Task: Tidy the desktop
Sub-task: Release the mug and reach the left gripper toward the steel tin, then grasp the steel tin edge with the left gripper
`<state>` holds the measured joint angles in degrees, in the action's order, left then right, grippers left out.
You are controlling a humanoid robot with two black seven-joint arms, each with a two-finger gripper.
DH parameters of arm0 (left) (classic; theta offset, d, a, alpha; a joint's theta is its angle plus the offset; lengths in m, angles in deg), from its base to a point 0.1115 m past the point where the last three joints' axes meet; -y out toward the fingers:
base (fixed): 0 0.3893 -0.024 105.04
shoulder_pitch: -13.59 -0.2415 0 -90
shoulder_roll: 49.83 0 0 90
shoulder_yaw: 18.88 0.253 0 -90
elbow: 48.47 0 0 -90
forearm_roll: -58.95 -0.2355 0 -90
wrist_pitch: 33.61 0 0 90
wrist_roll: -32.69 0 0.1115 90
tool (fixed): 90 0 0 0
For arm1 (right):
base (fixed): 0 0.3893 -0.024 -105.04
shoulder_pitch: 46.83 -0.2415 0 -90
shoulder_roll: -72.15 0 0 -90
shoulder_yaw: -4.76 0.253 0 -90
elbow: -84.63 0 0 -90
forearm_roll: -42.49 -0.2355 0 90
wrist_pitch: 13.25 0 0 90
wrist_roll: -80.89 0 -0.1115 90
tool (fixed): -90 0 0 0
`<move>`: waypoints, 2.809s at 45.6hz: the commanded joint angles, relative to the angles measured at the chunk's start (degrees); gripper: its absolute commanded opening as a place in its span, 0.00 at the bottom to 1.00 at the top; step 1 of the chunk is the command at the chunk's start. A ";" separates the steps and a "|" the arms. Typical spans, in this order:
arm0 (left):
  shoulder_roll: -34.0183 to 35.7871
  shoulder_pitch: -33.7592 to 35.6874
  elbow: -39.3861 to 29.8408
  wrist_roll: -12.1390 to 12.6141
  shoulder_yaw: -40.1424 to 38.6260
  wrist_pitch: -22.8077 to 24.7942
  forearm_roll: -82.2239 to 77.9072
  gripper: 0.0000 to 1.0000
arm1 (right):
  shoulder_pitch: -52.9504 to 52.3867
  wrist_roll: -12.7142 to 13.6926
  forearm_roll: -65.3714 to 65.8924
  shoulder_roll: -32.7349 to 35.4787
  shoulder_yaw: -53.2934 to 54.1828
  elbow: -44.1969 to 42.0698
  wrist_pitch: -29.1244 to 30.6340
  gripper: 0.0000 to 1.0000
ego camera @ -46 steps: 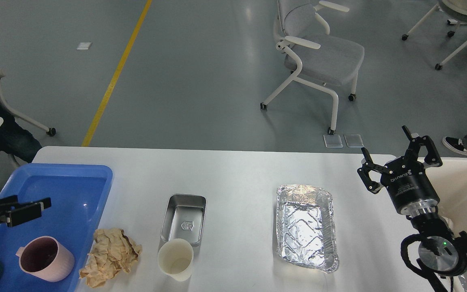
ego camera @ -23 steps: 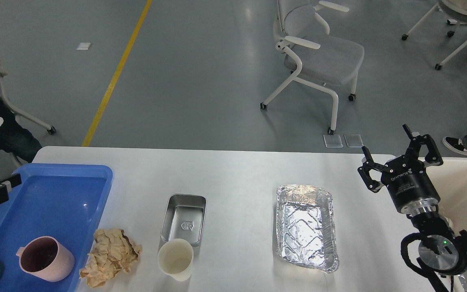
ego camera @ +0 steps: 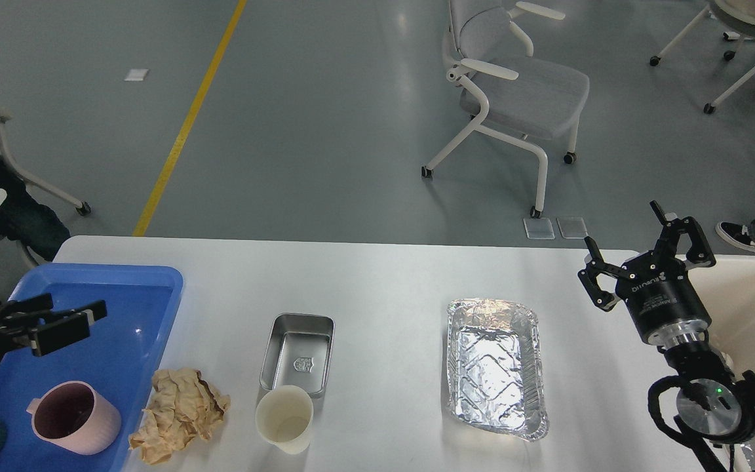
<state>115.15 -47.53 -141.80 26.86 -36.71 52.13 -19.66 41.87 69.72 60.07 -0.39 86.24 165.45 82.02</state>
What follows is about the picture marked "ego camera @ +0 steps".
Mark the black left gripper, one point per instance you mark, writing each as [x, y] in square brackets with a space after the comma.
[55, 330]

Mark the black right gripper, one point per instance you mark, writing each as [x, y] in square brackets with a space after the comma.
[669, 305]

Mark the pink ribbed mug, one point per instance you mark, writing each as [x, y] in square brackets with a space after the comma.
[75, 417]

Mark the small stainless steel tray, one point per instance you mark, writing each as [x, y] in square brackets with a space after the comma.
[298, 353]

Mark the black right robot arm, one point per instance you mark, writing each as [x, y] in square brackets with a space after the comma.
[704, 406]

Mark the blue plastic tray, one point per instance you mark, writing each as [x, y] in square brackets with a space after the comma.
[118, 359]

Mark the right floor outlet plate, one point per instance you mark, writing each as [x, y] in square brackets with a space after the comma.
[572, 227]

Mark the floor outlet plate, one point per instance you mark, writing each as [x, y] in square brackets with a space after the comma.
[572, 227]
[539, 228]

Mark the white cup in bin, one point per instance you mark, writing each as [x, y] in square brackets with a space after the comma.
[726, 360]

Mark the left floor outlet plate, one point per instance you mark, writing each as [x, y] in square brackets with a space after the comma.
[539, 228]

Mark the crumpled brown paper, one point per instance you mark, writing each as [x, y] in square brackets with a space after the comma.
[183, 406]

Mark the aluminium foil tray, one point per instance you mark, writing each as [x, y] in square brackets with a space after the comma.
[493, 368]

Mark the grey white office chair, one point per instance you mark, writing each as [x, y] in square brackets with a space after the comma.
[509, 93]

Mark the cream paper cup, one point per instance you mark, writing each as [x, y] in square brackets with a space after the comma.
[284, 418]

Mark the white paper scrap on floor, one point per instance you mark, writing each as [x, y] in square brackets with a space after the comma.
[135, 75]

